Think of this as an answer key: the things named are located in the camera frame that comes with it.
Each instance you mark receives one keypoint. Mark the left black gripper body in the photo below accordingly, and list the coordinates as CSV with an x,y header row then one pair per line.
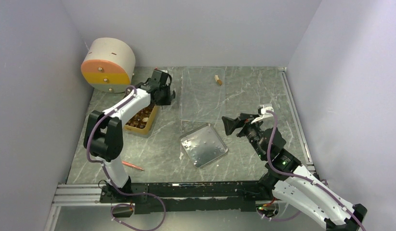
x,y
165,98

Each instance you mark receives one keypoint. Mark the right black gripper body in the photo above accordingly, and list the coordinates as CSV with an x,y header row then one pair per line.
x,y
252,132

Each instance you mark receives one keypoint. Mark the square silver metal lid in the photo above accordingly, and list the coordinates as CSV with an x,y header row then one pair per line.
x,y
203,145

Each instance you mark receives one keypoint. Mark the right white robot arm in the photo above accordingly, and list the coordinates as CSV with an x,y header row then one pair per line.
x,y
289,180

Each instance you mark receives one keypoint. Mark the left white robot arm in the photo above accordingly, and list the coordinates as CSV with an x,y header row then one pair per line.
x,y
103,139

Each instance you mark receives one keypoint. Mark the gold chocolate box tray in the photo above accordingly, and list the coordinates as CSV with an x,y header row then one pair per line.
x,y
142,122

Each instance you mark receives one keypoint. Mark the clear plastic tray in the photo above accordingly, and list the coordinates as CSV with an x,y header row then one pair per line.
x,y
202,97

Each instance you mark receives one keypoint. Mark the round pastel drawer box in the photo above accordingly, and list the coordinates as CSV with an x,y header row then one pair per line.
x,y
109,65

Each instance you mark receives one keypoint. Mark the red pen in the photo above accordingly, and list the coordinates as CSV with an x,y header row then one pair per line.
x,y
132,166

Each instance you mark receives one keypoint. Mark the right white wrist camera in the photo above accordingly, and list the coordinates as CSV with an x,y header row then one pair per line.
x,y
263,112

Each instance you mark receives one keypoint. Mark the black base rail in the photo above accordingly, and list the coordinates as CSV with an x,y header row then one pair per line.
x,y
245,196

